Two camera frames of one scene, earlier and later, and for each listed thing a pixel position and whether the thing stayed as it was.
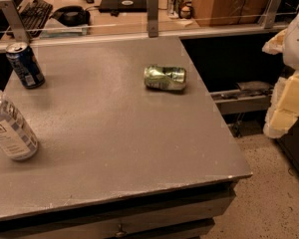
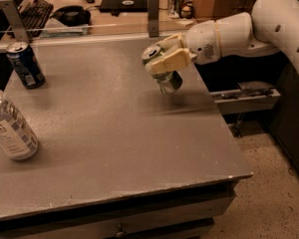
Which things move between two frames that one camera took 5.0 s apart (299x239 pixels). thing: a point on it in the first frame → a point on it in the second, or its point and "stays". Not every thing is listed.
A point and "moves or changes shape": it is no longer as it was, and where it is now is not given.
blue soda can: x=25 y=64 stays
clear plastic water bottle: x=9 y=129 stays
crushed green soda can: x=163 y=77 moves or changes shape
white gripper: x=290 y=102 → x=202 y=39
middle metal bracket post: x=152 y=13 stays
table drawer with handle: x=189 y=214 stays
